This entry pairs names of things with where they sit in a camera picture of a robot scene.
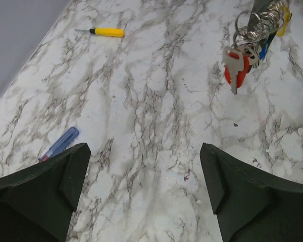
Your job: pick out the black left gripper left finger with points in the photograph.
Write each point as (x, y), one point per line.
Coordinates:
(37, 203)

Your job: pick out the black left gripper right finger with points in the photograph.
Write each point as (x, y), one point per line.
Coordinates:
(249, 203)

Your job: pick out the red key tag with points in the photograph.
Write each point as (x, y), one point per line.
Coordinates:
(241, 75)

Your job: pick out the silver key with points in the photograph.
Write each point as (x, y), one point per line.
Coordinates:
(234, 61)

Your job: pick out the blue key tag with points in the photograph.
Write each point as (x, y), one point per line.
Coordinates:
(265, 43)

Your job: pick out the yellow key tag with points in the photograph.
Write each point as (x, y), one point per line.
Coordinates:
(286, 19)

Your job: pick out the grey key organizer red handle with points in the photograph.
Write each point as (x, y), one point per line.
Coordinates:
(258, 7)

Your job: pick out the blue red screwdriver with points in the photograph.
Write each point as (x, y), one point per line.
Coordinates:
(61, 143)

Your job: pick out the yellow screwdriver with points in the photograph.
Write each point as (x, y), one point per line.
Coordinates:
(109, 32)

